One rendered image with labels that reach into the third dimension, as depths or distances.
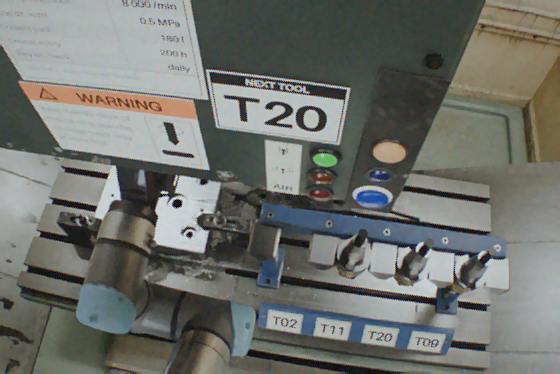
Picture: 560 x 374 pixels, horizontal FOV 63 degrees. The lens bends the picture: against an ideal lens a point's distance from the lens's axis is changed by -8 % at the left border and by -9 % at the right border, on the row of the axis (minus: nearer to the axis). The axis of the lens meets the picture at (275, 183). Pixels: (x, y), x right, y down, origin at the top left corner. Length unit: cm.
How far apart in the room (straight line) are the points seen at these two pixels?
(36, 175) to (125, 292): 114
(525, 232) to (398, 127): 120
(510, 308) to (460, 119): 79
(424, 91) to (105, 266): 45
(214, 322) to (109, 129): 33
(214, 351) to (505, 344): 95
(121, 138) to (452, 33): 30
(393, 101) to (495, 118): 167
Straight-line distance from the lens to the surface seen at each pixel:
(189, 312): 70
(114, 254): 64
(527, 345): 144
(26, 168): 176
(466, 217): 136
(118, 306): 63
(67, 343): 159
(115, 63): 37
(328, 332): 116
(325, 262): 90
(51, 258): 136
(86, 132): 47
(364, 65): 32
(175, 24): 32
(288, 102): 35
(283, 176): 45
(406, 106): 34
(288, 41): 31
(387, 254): 92
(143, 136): 44
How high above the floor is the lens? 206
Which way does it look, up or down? 62 degrees down
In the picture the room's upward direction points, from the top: 1 degrees counter-clockwise
